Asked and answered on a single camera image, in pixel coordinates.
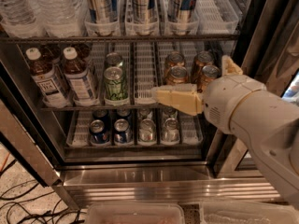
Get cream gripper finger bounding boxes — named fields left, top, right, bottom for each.
left=151, top=83, right=204, bottom=116
left=221, top=55, right=243, bottom=76

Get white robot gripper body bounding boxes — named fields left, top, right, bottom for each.
left=203, top=75, right=266, bottom=134

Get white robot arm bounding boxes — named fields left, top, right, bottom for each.
left=151, top=55, right=299, bottom=209

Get front right gold can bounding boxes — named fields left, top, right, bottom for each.
left=197, top=64, right=221, bottom=92

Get gold can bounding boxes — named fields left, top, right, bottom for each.
left=197, top=64, right=221, bottom=92
left=191, top=50, right=214, bottom=83
left=165, top=65, right=189, bottom=85
left=164, top=51, right=186, bottom=74

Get front left gold can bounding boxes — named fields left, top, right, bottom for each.
left=165, top=65, right=189, bottom=85

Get rear right gold can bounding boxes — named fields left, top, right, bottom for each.
left=191, top=50, right=214, bottom=83

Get rear left gold can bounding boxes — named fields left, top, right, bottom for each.
left=164, top=51, right=186, bottom=74

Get front right silver can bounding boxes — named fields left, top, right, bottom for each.
left=162, top=118, right=179, bottom=143

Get silver can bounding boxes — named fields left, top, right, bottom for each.
left=138, top=119, right=157, bottom=145
left=162, top=118, right=179, bottom=143

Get front left silver can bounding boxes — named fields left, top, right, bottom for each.
left=138, top=119, right=157, bottom=145

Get front green soda can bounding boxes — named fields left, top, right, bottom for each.
left=104, top=66, right=128, bottom=105

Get green soda can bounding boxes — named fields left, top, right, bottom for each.
left=104, top=66, right=128, bottom=105
left=105, top=52, right=125, bottom=69

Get blue can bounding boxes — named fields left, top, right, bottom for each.
left=89, top=119, right=109, bottom=144
left=114, top=119, right=132, bottom=145

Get rear green soda can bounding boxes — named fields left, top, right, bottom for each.
left=105, top=52, right=125, bottom=69

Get right redbull can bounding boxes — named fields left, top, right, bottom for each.
left=167, top=0, right=196, bottom=35

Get redbull can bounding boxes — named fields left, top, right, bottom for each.
left=167, top=0, right=196, bottom=35
left=132, top=0, right=156, bottom=35
left=87, top=0, right=118, bottom=36

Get front left blue can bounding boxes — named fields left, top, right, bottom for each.
left=89, top=119, right=109, bottom=144

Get middle redbull can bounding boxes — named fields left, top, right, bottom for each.
left=132, top=0, right=156, bottom=35

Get stainless steel fridge cabinet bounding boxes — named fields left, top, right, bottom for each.
left=0, top=0, right=299, bottom=209

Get left redbull can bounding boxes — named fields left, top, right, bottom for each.
left=87, top=0, right=118, bottom=36

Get open fridge glass door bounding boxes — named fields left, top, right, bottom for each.
left=0, top=59, right=65, bottom=187

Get right tea bottle white cap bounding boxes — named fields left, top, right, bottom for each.
left=64, top=47, right=97, bottom=101

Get tea bottle white cap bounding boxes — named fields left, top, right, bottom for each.
left=26, top=48, right=69, bottom=108
left=64, top=47, right=97, bottom=101

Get right clear plastic bin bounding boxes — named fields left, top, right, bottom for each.
left=200, top=201, right=299, bottom=224

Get clear plastic bin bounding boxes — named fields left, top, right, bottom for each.
left=200, top=201, right=299, bottom=224
left=84, top=203, right=185, bottom=224

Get left tea bottle white cap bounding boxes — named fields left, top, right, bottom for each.
left=26, top=48, right=69, bottom=108

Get left clear plastic bin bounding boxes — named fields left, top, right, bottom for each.
left=84, top=203, right=185, bottom=224

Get clear water bottle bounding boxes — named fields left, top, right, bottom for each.
left=37, top=0, right=81, bottom=38
left=0, top=0, right=44, bottom=38

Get left clear water bottle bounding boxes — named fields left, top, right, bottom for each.
left=0, top=0, right=44, bottom=38

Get black floor cables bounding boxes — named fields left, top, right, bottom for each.
left=0, top=159, right=87, bottom=224

